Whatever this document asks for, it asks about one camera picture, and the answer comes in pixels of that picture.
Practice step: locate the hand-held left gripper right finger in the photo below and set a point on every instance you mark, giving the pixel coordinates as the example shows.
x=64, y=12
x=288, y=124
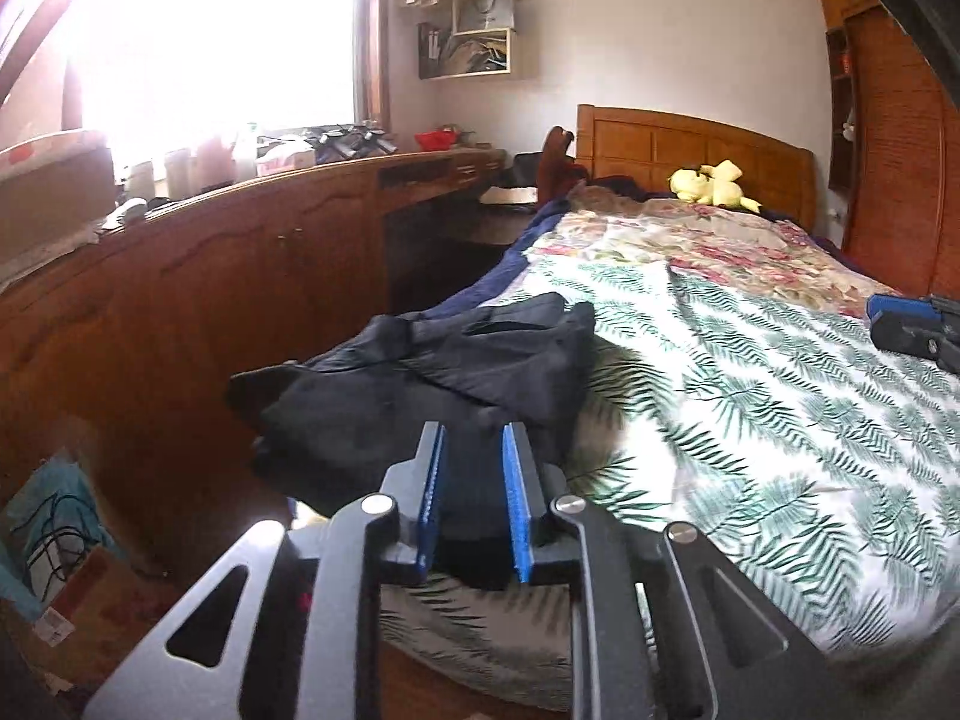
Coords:
x=519, y=502

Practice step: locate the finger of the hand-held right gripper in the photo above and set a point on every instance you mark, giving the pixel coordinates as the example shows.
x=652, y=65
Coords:
x=904, y=336
x=896, y=307

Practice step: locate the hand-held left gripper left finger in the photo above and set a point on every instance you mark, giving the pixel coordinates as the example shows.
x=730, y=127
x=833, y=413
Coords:
x=431, y=502

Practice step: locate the black double-breasted coat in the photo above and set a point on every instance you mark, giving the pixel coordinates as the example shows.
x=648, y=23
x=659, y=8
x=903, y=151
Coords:
x=450, y=375

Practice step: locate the wooden louvred wardrobe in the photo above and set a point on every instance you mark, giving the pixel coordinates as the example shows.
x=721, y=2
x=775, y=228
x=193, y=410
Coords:
x=900, y=150

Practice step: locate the bed with leaf-pattern quilt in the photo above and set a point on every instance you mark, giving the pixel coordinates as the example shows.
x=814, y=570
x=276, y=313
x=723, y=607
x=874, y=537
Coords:
x=750, y=405

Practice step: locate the floral quilt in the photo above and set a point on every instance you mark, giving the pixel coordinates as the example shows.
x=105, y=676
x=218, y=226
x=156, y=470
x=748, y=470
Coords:
x=712, y=247

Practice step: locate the yellow plush toy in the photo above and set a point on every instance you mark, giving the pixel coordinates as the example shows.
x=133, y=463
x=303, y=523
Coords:
x=712, y=184

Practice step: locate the navy blue blanket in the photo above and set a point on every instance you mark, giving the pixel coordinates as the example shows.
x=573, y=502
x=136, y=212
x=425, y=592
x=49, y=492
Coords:
x=510, y=270

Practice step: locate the dark cloth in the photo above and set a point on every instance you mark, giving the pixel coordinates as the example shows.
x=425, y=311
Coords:
x=630, y=190

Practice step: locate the wooden headboard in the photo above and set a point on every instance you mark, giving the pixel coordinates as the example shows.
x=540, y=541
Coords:
x=637, y=150

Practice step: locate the long wooden desk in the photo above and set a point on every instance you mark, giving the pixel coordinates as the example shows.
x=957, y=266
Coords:
x=187, y=277

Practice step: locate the wooden chair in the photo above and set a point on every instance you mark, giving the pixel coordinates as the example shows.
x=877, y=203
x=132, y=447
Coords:
x=559, y=161

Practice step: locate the red bowl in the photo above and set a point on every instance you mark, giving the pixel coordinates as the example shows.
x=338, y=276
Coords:
x=435, y=141

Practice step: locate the dark desk clutter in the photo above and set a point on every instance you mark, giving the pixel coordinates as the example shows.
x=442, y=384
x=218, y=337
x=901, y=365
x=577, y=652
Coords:
x=356, y=142

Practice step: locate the pink tissue pack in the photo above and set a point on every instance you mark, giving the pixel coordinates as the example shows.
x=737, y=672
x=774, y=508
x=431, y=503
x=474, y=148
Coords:
x=286, y=161

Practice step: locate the white plastic jar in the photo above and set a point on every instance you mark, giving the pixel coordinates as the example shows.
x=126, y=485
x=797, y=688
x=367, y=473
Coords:
x=180, y=172
x=140, y=180

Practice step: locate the flat cardboard box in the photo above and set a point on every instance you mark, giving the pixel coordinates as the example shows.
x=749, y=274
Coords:
x=52, y=169

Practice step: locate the bright window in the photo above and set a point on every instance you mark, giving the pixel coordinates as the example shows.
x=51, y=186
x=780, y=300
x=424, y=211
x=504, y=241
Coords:
x=217, y=45

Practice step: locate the white wall shelf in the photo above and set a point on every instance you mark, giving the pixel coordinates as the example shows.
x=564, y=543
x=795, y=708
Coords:
x=480, y=30

